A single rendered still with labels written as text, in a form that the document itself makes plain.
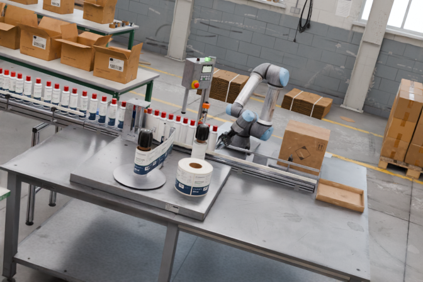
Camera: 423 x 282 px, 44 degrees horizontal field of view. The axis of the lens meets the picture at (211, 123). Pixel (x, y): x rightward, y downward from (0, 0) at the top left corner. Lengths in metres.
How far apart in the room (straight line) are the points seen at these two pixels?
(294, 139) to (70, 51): 2.63
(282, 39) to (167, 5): 2.16
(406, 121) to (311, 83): 2.74
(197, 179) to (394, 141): 3.94
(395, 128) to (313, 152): 2.94
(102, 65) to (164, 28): 4.58
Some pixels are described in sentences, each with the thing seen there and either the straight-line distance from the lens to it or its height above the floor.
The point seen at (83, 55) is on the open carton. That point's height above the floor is 0.93.
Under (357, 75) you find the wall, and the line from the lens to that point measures 8.66.
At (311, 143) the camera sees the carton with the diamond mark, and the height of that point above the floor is 1.07.
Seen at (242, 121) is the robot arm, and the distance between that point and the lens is 3.39.
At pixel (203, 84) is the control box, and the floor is 1.32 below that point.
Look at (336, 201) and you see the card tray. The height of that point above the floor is 0.85.
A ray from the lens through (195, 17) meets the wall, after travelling 9.32.
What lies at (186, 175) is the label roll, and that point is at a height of 1.00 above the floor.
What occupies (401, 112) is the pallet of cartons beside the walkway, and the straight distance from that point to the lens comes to 6.44.
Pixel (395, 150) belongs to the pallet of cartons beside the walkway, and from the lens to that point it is 6.57.
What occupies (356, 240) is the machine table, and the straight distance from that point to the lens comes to 3.13.
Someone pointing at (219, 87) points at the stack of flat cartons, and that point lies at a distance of 7.57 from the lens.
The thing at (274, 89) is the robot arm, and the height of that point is 1.34.
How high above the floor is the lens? 2.31
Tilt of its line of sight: 20 degrees down
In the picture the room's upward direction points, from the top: 11 degrees clockwise
